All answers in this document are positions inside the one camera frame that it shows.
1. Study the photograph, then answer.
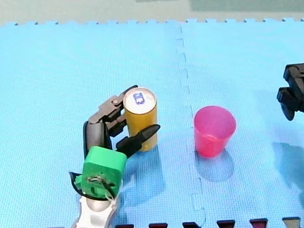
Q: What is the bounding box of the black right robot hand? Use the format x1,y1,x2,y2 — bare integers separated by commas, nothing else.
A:
276,63,304,121

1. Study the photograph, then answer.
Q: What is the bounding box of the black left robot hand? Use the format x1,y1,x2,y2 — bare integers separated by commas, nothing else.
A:
82,85,161,160

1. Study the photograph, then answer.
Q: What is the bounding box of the yellow drink can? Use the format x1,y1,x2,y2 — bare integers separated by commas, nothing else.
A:
123,87,158,152

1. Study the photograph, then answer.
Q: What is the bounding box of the pink plastic cup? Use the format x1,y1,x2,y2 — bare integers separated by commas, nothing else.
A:
193,105,237,158

